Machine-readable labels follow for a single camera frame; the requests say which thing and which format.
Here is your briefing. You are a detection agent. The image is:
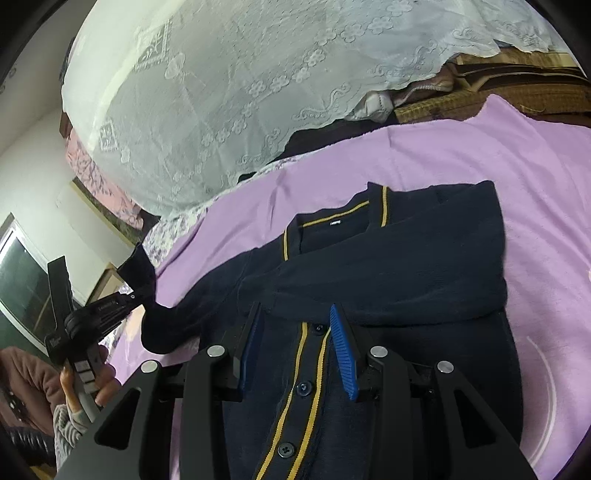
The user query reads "window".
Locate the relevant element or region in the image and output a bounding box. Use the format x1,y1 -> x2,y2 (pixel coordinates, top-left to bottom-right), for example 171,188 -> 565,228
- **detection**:
0,216 -> 86,342

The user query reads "brown patterned blanket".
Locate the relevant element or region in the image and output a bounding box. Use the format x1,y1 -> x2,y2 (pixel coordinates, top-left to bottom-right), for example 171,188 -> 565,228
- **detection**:
392,50 -> 591,126

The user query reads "white lace cloth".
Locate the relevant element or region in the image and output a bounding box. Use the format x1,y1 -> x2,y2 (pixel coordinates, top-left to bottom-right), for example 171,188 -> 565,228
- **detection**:
61,0 -> 568,219

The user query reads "purple fleece blanket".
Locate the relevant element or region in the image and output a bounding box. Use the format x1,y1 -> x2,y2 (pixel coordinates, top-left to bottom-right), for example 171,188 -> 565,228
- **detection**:
99,95 -> 591,480

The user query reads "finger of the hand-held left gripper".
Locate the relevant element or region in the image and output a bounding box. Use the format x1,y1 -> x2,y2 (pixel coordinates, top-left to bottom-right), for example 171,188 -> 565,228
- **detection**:
95,285 -> 154,330

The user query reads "person's left hand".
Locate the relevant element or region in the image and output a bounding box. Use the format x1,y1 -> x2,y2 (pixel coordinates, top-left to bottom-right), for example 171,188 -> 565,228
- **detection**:
59,347 -> 123,409

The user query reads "person's left forearm grey sleeve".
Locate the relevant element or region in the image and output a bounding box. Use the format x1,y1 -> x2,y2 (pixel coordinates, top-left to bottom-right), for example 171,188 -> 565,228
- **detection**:
52,401 -> 95,469

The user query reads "navy cardigan with yellow trim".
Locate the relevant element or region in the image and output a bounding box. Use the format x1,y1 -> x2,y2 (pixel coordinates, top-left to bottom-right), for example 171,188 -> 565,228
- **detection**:
116,181 -> 526,480

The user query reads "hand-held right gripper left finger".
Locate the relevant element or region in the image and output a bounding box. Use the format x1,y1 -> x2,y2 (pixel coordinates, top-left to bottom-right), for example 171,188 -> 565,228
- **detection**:
55,302 -> 263,480

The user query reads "pink floral quilt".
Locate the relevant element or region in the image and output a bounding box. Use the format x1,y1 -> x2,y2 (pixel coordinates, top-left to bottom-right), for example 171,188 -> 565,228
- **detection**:
65,124 -> 151,232

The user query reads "person's pink clothing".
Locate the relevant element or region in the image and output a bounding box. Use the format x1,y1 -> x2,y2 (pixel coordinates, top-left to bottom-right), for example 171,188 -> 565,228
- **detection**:
0,346 -> 63,437

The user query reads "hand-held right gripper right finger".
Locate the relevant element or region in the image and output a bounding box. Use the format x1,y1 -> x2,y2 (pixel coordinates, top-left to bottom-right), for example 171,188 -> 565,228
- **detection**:
329,304 -> 540,480

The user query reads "white and pink garment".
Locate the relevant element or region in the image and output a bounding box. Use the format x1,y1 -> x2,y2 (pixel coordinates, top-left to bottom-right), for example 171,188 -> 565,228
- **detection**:
350,76 -> 459,123

